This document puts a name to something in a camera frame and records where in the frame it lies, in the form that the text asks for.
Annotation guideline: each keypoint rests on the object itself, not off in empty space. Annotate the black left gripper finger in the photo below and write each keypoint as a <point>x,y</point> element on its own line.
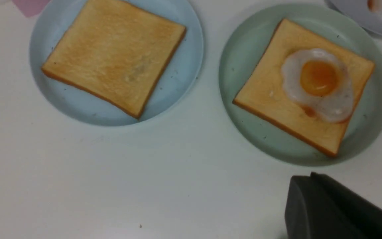
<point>319,207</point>

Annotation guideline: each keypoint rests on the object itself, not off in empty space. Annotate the toast slice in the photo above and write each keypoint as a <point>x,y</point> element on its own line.
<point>116,52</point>
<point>263,95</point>

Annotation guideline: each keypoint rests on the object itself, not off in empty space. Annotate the fried egg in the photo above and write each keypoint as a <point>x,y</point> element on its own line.
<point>317,80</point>

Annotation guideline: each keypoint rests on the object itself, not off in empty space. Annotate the mint green plate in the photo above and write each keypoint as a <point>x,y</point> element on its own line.
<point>243,51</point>

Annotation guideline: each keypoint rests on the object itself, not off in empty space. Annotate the light blue plate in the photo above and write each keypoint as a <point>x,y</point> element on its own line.
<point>176,81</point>

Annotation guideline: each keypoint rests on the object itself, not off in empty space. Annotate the grey plate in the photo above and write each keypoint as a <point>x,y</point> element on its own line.
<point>359,12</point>

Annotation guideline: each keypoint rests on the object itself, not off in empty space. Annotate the pink cube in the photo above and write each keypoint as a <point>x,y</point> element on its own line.
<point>30,8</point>

